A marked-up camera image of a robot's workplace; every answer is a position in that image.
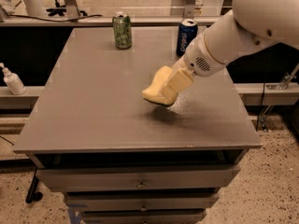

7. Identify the top grey drawer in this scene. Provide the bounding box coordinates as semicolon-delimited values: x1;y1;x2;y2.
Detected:
36;164;240;192

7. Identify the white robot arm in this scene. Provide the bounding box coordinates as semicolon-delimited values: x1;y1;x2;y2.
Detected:
157;0;299;105

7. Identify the middle grey drawer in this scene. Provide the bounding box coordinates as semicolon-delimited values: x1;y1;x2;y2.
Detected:
64;192;219;211

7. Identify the grey drawer cabinet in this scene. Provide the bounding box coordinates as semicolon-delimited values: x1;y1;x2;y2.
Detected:
12;25;263;224

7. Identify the green soda can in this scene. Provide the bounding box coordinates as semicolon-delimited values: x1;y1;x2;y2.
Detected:
112;11;132;49

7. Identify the black caster leg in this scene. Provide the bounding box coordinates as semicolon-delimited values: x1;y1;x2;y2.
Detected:
25;174;43;203

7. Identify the grey metal post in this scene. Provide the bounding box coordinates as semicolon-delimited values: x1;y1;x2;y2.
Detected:
183;0;196;19

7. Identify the white pump bottle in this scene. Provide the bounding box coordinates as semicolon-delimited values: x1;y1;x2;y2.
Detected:
0;63;26;95

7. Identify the black cable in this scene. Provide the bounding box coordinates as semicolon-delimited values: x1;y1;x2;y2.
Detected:
8;13;104;23

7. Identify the blue Pepsi can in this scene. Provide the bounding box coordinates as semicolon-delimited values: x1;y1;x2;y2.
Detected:
176;19;198;57

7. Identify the grey drawer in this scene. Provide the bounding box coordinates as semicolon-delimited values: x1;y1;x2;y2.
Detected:
36;164;240;192
64;192;219;211
82;209;206;224

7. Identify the bottom grey drawer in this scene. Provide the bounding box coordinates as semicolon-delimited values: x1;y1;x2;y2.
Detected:
82;209;206;224

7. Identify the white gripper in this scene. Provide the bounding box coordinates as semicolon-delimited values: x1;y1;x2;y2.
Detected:
160;35;225;100

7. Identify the yellow sponge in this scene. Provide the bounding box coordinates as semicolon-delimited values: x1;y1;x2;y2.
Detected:
142;66;178;106

